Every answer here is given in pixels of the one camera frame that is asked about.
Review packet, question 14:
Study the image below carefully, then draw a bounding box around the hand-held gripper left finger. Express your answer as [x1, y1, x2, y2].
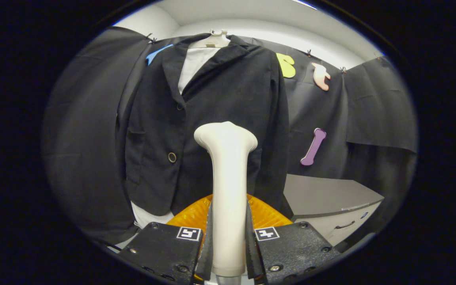
[118, 194, 215, 285]

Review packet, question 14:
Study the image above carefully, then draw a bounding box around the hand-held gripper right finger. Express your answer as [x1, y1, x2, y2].
[245, 194, 342, 285]

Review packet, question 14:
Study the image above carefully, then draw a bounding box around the white garment steamer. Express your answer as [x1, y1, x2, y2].
[194, 121, 258, 285]

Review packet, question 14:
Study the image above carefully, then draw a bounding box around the black suit jacket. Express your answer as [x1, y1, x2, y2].
[116, 34, 293, 218]

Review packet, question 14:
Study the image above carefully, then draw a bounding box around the white shirt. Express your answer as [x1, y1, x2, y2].
[131, 47, 221, 230]

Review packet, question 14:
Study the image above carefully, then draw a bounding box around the cream plastic clothes hanger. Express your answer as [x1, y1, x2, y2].
[188, 29, 232, 49]

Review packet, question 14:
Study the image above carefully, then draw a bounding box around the grey cabinet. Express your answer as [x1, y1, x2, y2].
[283, 174, 385, 248]

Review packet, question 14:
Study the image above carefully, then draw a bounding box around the black backdrop cloth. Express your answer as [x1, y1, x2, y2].
[41, 26, 418, 254]

